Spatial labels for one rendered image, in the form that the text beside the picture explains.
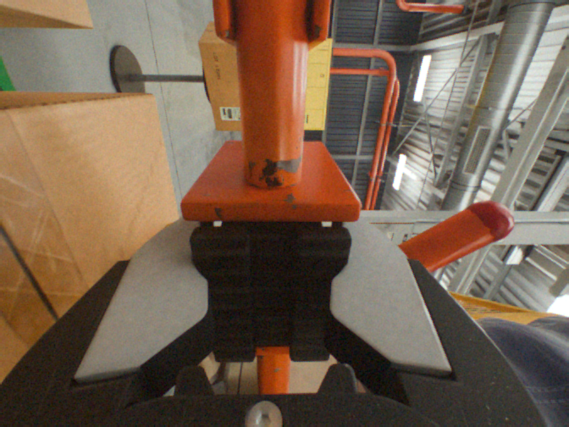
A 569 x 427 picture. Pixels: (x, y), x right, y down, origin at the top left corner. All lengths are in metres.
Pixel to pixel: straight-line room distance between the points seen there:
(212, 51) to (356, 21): 9.57
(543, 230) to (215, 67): 2.11
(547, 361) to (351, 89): 10.79
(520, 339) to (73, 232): 0.41
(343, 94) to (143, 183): 10.73
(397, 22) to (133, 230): 11.50
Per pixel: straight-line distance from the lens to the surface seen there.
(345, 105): 11.00
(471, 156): 5.92
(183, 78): 2.14
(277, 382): 0.18
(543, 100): 2.81
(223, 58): 1.82
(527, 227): 1.83
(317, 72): 7.45
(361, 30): 11.16
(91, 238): 0.23
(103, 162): 0.24
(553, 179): 2.63
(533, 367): 0.35
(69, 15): 0.98
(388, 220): 1.30
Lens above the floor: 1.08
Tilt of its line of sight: 2 degrees up
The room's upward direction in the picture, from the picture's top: 90 degrees clockwise
